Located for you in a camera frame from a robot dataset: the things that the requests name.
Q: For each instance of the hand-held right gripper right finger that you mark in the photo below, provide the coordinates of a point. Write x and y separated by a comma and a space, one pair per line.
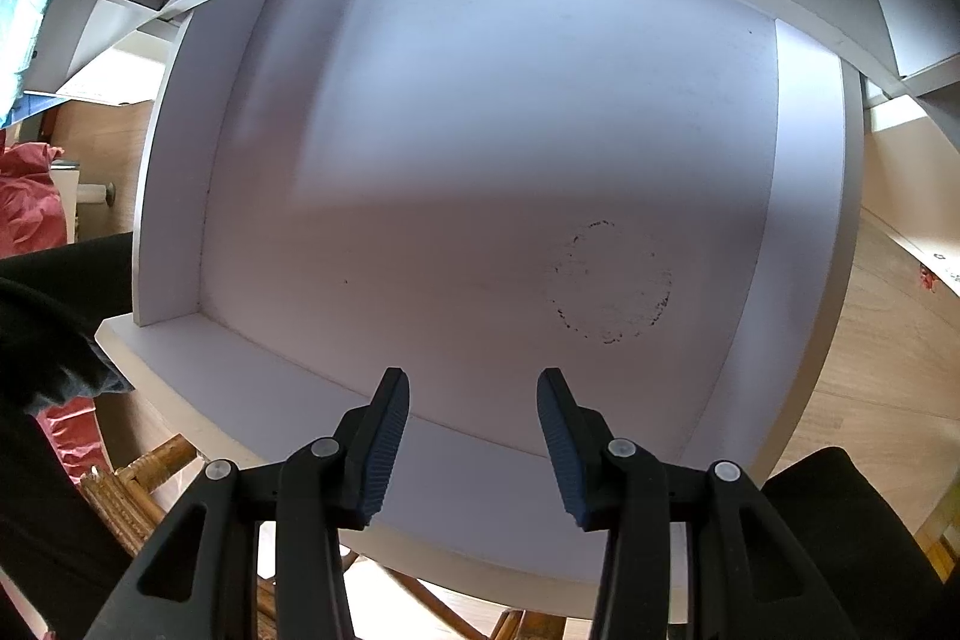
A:
566, 460

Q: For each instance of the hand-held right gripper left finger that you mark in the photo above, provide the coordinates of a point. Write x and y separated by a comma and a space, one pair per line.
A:
382, 460

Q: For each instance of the white drawer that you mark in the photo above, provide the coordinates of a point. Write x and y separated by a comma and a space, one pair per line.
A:
487, 160

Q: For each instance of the wicker chair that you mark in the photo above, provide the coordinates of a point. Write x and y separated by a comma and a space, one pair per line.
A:
120, 494

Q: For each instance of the person's right leg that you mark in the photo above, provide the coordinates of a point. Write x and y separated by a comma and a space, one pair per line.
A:
840, 535

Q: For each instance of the person's black jacket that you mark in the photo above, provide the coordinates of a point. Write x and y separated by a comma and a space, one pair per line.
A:
60, 310

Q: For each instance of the pink cloth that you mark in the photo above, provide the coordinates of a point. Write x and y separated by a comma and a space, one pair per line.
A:
30, 197

